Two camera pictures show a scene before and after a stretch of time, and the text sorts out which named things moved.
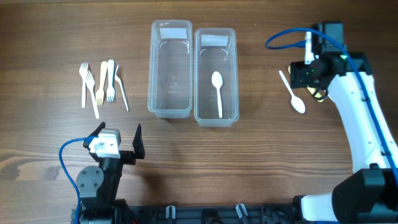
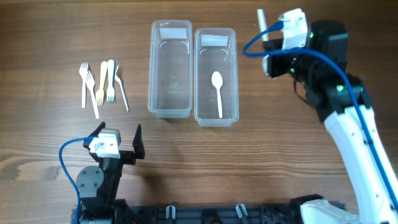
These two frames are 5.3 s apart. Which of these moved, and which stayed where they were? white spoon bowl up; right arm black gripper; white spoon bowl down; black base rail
Moved: white spoon bowl down; right arm black gripper
Stayed: black base rail; white spoon bowl up
